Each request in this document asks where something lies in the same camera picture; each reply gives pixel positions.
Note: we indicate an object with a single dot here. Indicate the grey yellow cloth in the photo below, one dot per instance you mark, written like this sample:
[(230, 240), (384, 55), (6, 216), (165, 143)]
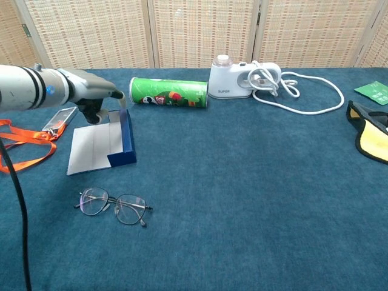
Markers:
[(374, 136)]

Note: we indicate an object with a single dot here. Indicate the blue and grey case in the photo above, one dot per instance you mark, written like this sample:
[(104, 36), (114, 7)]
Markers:
[(91, 145)]

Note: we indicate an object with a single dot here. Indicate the black screen hinge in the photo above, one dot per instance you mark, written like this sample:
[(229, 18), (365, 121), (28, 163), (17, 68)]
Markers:
[(26, 30)]

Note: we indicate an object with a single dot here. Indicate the thin-framed eyeglasses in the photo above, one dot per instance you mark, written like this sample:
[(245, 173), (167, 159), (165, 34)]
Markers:
[(94, 201)]

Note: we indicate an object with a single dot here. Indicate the clear badge card holder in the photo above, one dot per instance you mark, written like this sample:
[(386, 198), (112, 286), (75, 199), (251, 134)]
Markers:
[(60, 116)]

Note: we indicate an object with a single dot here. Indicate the white handheld appliance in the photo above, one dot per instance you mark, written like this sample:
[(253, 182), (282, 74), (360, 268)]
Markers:
[(224, 82)]

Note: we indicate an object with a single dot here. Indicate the green chips can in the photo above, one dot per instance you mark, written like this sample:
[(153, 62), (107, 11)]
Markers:
[(169, 92)]

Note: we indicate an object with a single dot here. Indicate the blue table cover cloth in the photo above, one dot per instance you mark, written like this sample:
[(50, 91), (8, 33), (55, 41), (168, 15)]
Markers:
[(227, 197)]

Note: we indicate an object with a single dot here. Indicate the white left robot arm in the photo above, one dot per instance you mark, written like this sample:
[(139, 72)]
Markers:
[(24, 88)]

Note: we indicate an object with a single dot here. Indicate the green square packet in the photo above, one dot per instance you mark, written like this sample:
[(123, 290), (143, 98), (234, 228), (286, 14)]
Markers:
[(374, 92)]

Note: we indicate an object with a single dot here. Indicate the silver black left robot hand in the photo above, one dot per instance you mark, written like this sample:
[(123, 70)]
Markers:
[(88, 85)]

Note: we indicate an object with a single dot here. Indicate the bamboo folding screen panel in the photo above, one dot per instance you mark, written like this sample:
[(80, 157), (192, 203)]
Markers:
[(379, 45), (91, 33), (206, 30), (309, 33), (9, 36)]

